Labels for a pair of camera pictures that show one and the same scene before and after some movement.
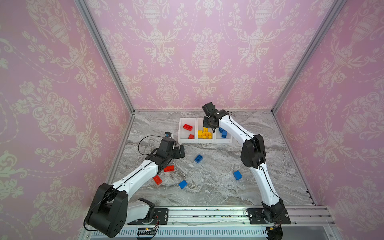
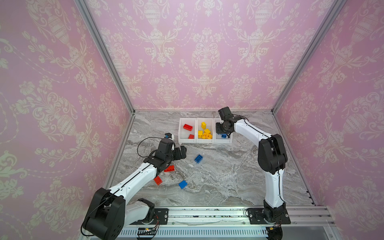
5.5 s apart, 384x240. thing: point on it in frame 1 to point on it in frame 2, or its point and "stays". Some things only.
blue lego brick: x=198 y=158 stays
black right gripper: x=208 y=121 to x=223 y=129
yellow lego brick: x=207 y=135 stays
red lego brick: x=188 y=127 stays
